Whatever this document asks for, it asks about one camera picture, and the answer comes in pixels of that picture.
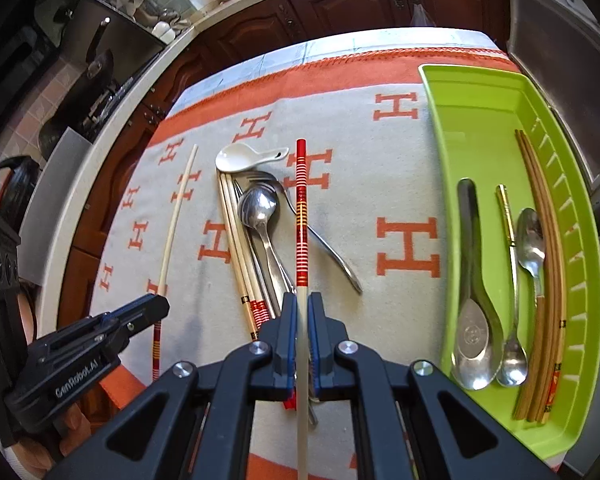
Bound grey metal panel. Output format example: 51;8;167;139
20;127;93;281

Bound cream chopstick red striped end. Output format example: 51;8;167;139
151;144;200;382
295;138;313;480
222;172;266;331
227;175;273;321

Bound black wok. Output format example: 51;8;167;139
37;120;76;161

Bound stainless steel splash guard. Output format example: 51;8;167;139
75;0;166;86

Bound orange patterned blanket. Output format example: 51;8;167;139
87;47;523;480

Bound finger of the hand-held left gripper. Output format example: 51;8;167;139
87;294;171;356

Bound green plastic utensil tray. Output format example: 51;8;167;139
418;62;600;461

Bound steel fork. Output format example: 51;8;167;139
232;170;364;295

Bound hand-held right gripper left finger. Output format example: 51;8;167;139
45;292;301;480

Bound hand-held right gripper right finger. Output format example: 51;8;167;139
307;291;561;480

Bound black gas stove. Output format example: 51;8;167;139
77;75;146;136

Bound steel teaspoon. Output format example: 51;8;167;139
516;207;548;311

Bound small gold handled spoon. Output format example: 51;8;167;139
495;183;529;387

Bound grey steel cabinet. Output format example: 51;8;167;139
507;0;600;186

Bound large steel serving spoon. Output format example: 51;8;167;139
450;178;505;392

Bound dark wooden kitchen cabinets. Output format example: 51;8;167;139
60;0;511;271

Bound white ceramic spoon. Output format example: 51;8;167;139
215;142;290;173

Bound bundle of red-patterned chopsticks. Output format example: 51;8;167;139
217;170;259;342

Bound pale blue table cover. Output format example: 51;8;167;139
260;27;496;68

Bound person's left hand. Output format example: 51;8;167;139
10;400;91;476

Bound black appliance with handle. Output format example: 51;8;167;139
0;157;41;216

